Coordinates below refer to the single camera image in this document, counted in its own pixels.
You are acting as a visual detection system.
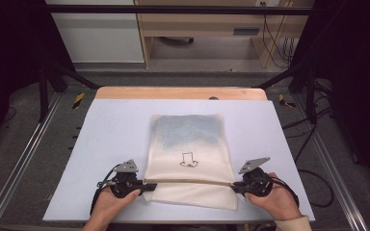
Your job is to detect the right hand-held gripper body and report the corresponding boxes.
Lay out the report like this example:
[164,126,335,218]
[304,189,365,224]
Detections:
[237,156,275,198]

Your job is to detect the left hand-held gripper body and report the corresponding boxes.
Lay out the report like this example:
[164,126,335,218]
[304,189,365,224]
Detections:
[96,159,146,199]

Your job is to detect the white cloth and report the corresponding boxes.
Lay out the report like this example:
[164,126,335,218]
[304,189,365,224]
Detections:
[143,113,239,212]

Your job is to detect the person's left hand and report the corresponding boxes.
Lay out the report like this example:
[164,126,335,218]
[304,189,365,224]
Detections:
[89,187,142,225]

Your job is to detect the person's right hand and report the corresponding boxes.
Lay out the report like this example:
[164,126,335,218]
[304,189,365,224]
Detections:
[244,171,303,223]

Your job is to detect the yellow black tape piece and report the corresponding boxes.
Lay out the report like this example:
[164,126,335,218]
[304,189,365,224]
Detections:
[277,93,297,109]
[72,92,86,110]

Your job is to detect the black metal stand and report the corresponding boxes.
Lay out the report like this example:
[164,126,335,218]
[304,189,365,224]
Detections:
[255,61,318,125]
[38,61,101,123]

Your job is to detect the white cabinet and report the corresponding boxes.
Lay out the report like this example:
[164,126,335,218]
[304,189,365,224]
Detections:
[45,0,145,64]

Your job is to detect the black curtain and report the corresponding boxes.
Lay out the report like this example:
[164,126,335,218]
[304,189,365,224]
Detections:
[291,0,370,187]
[0,0,75,155]

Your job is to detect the light wooden desk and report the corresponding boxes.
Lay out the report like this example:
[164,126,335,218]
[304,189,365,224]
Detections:
[134,0,315,69]

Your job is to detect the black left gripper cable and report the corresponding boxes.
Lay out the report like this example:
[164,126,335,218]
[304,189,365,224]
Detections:
[90,164,123,216]

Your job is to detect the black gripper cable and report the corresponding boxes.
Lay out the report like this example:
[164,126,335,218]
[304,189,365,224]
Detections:
[268,177,301,209]
[90,164,123,216]

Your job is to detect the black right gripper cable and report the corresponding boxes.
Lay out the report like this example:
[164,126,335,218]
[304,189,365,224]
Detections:
[268,177,301,209]

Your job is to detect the black floor cable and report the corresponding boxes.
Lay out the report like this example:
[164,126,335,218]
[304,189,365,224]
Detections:
[282,105,335,209]

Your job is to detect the aluminium floor rail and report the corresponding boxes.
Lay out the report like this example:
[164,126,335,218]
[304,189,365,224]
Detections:
[292,94,369,231]
[0,91,63,231]

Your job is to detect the black hanging cables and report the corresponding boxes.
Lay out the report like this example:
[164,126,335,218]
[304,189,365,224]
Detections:
[261,1,297,69]

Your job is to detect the black hose under desk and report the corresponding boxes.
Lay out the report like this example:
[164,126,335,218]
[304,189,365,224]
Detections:
[158,36,195,46]

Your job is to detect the black horizontal frame bar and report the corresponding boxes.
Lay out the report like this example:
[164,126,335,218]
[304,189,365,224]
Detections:
[46,4,313,16]

